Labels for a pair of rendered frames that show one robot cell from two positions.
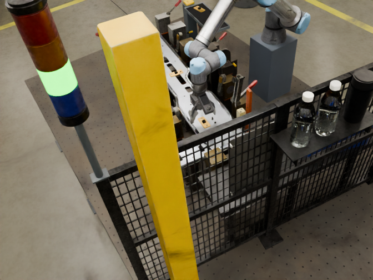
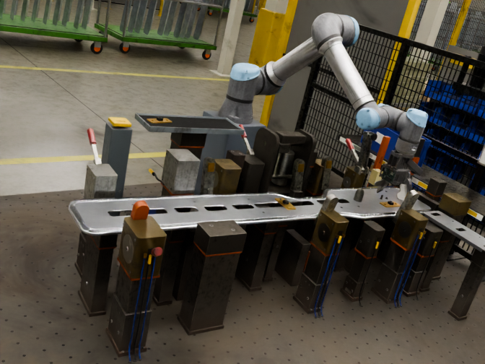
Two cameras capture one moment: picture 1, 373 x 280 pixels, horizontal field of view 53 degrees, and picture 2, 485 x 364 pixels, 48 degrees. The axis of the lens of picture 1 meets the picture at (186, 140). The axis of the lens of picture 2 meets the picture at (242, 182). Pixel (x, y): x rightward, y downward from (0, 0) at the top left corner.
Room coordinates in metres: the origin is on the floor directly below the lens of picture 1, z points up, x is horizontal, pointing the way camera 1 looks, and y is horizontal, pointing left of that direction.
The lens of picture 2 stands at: (2.47, 1.60, 1.70)
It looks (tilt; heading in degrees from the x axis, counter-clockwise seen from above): 21 degrees down; 254
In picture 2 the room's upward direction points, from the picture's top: 13 degrees clockwise
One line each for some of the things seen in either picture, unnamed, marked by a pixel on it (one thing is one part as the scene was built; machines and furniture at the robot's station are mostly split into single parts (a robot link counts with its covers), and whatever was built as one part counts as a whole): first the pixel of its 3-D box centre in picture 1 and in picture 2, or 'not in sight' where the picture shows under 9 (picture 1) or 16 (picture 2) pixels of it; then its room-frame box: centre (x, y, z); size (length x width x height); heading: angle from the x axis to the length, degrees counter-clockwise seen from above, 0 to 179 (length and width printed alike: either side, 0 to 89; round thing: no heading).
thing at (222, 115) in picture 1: (174, 72); (281, 206); (1.87, 0.02, 1.00); 1.38 x 0.22 x 0.02; 20
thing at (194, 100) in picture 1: (199, 96); (398, 167); (1.43, -0.09, 1.16); 0.09 x 0.08 x 0.12; 20
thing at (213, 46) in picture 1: (213, 78); (272, 191); (1.83, -0.22, 0.94); 0.18 x 0.13 x 0.49; 20
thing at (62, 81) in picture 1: (57, 75); not in sight; (0.68, 0.26, 1.90); 0.07 x 0.07 x 0.06
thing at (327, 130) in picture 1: (329, 108); not in sight; (0.85, -0.46, 1.53); 0.07 x 0.07 x 0.20
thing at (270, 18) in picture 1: (276, 12); (244, 80); (1.94, -0.61, 1.27); 0.13 x 0.12 x 0.14; 35
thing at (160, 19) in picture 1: (167, 38); (94, 221); (2.47, 0.04, 0.88); 0.12 x 0.07 x 0.36; 110
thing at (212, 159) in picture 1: (216, 179); (442, 237); (1.12, -0.12, 0.88); 0.08 x 0.08 x 0.36; 20
